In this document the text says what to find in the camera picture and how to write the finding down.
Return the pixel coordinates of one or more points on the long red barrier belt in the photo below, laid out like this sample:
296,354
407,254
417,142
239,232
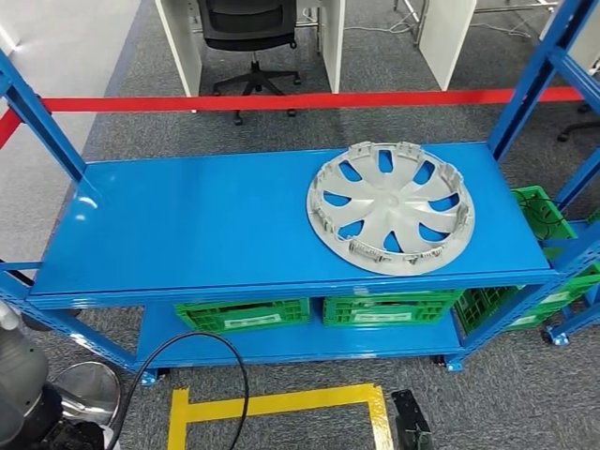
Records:
281,100

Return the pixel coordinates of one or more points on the yellow floor tape square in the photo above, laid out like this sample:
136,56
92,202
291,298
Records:
281,404

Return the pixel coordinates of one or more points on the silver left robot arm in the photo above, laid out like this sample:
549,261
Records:
19,372

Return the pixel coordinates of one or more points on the short red barrier belt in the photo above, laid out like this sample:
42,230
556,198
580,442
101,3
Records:
7,127

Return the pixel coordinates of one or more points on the green folded plastic crate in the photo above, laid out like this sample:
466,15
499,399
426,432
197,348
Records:
389,307
244,313
558,298

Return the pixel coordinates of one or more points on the green open plastic crate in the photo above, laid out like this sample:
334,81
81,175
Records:
539,208

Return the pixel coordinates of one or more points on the silver wheel hubcap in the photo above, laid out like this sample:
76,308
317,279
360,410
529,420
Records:
391,202

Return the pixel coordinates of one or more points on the black office chair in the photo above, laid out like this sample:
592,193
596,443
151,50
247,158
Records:
248,22
579,127

